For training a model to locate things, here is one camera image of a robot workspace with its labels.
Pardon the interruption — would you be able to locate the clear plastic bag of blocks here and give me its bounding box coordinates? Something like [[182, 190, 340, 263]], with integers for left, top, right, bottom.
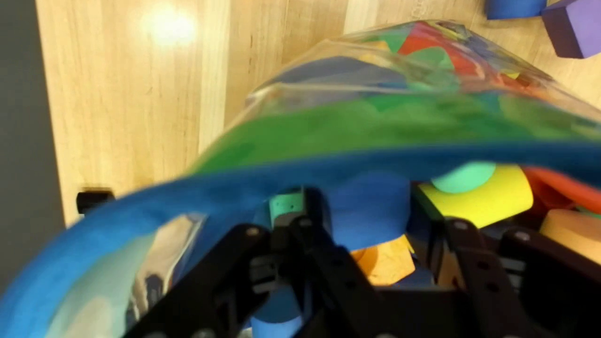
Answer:
[[0, 21, 601, 338]]

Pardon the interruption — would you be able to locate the blue foam cylinder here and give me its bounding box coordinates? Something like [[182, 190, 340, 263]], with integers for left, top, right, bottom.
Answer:
[[323, 171, 411, 250]]

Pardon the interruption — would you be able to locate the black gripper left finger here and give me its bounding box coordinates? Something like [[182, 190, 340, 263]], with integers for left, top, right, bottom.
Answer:
[[268, 188, 324, 252]]

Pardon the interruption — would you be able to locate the purple foam arch block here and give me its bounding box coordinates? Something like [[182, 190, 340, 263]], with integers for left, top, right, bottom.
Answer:
[[542, 0, 601, 58]]

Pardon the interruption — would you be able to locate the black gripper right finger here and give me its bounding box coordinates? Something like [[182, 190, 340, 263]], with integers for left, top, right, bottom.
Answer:
[[409, 186, 477, 276]]

